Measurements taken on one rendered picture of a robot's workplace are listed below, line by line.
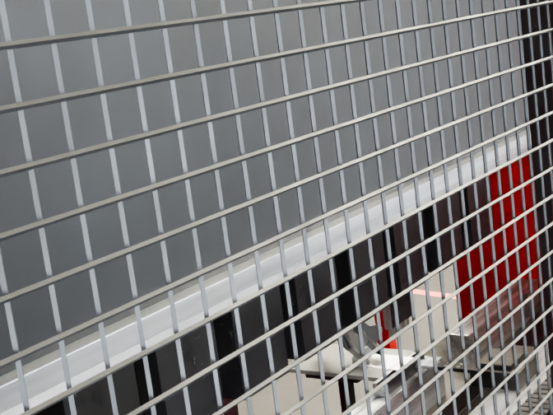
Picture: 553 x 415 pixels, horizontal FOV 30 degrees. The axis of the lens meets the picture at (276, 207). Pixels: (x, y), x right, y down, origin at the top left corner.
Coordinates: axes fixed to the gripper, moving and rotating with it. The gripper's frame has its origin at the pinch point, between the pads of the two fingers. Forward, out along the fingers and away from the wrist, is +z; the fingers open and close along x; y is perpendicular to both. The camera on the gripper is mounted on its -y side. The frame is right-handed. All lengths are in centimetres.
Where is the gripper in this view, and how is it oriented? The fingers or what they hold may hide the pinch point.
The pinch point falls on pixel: (370, 356)
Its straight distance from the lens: 244.1
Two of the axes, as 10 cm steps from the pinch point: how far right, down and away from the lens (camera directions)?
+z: 6.3, 7.5, -2.2
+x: 5.5, -2.3, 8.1
